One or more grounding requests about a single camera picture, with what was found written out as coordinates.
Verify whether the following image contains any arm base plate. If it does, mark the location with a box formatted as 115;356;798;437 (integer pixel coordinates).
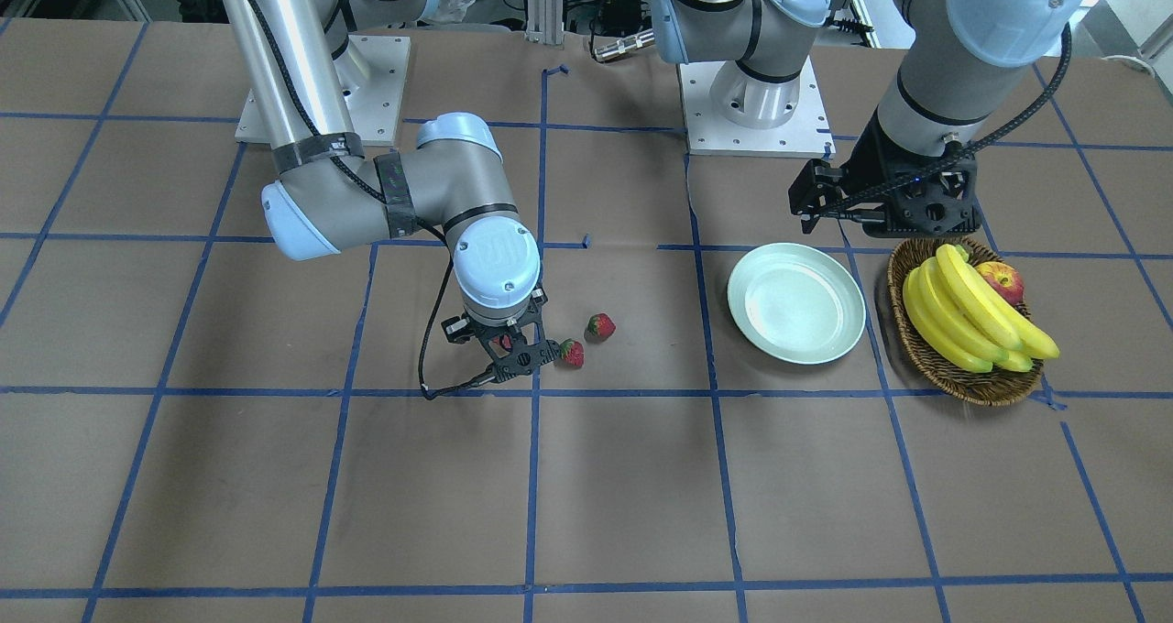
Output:
235;35;411;148
677;60;838;160

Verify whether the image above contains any wicker fruit basket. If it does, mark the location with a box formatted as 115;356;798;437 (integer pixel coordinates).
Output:
876;238;1044;407

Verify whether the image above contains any red apple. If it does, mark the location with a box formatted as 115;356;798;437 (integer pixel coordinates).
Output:
975;260;1024;306

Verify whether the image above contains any yellow banana bunch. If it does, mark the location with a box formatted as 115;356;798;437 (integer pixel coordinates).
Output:
904;243;1060;373

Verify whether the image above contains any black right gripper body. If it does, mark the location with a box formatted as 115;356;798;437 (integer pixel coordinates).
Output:
445;293;558;386

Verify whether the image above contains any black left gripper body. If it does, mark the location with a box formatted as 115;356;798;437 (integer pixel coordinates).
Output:
789;117;983;239

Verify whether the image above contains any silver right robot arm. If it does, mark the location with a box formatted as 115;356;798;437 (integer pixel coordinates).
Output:
222;0;560;387

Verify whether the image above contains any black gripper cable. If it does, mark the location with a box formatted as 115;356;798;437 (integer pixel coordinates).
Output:
418;257;500;402

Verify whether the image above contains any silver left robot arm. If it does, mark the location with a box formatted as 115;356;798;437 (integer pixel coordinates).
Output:
650;0;1080;238

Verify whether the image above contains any light green plate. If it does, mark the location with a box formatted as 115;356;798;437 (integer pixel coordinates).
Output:
728;243;866;365

